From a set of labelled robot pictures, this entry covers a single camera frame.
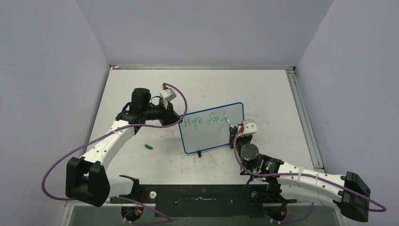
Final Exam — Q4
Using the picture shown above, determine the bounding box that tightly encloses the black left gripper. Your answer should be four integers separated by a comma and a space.
143, 100, 182, 128

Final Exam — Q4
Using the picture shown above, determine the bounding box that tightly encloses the blue framed whiteboard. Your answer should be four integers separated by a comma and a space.
179, 102, 244, 154

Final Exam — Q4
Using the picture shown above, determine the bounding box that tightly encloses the green marker cap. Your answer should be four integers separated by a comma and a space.
144, 144, 153, 150

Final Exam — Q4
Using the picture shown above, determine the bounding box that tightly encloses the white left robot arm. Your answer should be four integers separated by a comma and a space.
65, 84, 183, 207

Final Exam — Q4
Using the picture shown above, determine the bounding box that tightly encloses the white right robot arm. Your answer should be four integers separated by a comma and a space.
229, 123, 371, 222

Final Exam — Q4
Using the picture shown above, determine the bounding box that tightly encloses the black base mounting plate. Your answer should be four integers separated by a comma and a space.
110, 185, 296, 218

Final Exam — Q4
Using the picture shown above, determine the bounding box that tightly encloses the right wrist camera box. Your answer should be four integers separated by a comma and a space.
239, 119, 257, 137

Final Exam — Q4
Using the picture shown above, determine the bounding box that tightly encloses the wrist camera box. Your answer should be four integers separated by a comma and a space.
160, 88, 176, 105
239, 119, 257, 137

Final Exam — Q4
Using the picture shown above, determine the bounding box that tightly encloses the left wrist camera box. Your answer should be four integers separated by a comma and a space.
160, 88, 176, 105

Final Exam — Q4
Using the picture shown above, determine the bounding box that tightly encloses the aluminium frame rail right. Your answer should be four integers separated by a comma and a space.
286, 67, 324, 170

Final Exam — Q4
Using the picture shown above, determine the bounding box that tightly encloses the aluminium table edge rail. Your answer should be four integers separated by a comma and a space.
110, 65, 295, 71

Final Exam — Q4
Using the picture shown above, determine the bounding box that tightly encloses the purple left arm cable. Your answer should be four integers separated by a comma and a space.
41, 82, 188, 225

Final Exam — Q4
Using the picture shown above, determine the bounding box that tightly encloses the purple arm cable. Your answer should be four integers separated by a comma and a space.
233, 126, 387, 225
41, 82, 188, 225

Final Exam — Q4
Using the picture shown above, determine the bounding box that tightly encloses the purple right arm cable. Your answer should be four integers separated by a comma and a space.
233, 126, 387, 225

